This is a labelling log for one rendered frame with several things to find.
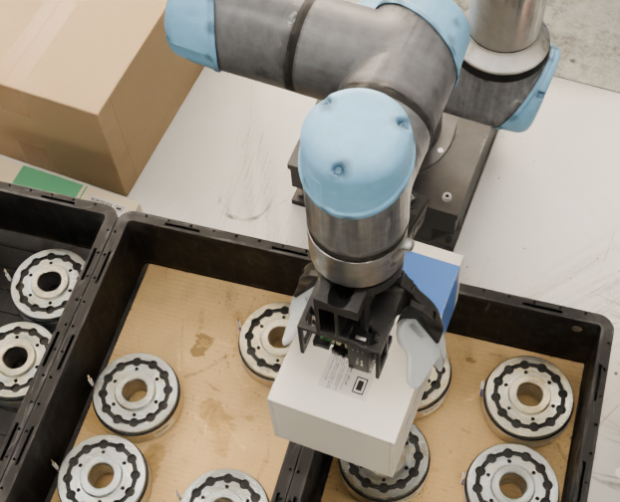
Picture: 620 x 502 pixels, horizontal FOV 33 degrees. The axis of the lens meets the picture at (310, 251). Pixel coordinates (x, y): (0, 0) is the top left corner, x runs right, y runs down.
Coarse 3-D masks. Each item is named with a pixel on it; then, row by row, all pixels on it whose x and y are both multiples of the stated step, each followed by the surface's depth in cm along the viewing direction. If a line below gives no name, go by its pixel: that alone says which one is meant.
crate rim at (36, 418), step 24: (120, 216) 129; (144, 216) 129; (120, 240) 127; (216, 240) 127; (240, 240) 126; (264, 240) 126; (96, 288) 124; (72, 336) 121; (48, 384) 118; (48, 408) 117; (24, 432) 115; (24, 456) 114; (288, 456) 112; (288, 480) 111
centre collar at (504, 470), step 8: (512, 464) 117; (496, 472) 117; (504, 472) 117; (512, 472) 117; (520, 472) 116; (528, 472) 116; (496, 480) 116; (528, 480) 116; (496, 488) 116; (528, 488) 116; (496, 496) 115; (504, 496) 115; (528, 496) 115
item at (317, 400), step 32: (416, 256) 100; (448, 256) 100; (448, 288) 98; (448, 320) 104; (288, 352) 96; (320, 352) 96; (288, 384) 94; (320, 384) 94; (352, 384) 94; (384, 384) 94; (288, 416) 95; (320, 416) 92; (352, 416) 92; (384, 416) 92; (320, 448) 99; (352, 448) 96; (384, 448) 93
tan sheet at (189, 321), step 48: (144, 288) 135; (192, 288) 135; (240, 288) 134; (144, 336) 132; (192, 336) 131; (192, 384) 128; (240, 384) 128; (96, 432) 125; (192, 432) 125; (240, 432) 124; (192, 480) 122
